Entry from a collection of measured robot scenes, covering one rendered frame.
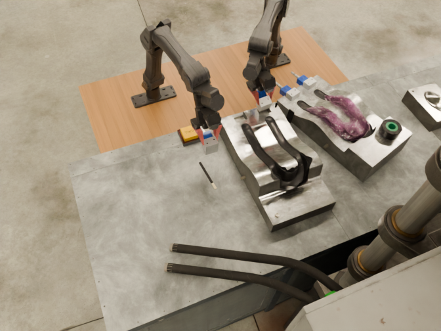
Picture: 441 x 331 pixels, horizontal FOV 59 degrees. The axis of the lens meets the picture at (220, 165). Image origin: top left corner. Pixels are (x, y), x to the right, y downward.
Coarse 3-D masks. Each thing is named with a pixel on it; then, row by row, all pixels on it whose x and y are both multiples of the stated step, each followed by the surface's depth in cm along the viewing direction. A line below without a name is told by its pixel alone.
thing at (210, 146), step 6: (204, 132) 148; (210, 132) 148; (204, 138) 147; (210, 138) 145; (204, 144) 144; (210, 144) 144; (216, 144) 144; (204, 150) 147; (210, 150) 146; (216, 150) 148
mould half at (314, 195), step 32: (224, 128) 157; (256, 128) 158; (288, 128) 159; (256, 160) 147; (288, 160) 144; (320, 160) 145; (256, 192) 144; (288, 192) 145; (320, 192) 145; (288, 224) 142
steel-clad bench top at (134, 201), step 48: (384, 96) 183; (144, 144) 163; (192, 144) 164; (432, 144) 168; (96, 192) 149; (144, 192) 150; (192, 192) 151; (240, 192) 151; (336, 192) 153; (384, 192) 153; (96, 240) 138; (144, 240) 139; (192, 240) 140; (240, 240) 140; (288, 240) 141; (336, 240) 141; (144, 288) 130; (192, 288) 130
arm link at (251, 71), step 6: (270, 42) 141; (270, 48) 141; (252, 54) 143; (258, 54) 143; (264, 54) 144; (252, 60) 140; (258, 60) 140; (246, 66) 140; (252, 66) 139; (258, 66) 142; (246, 72) 141; (252, 72) 141; (258, 72) 141; (246, 78) 143; (252, 78) 142
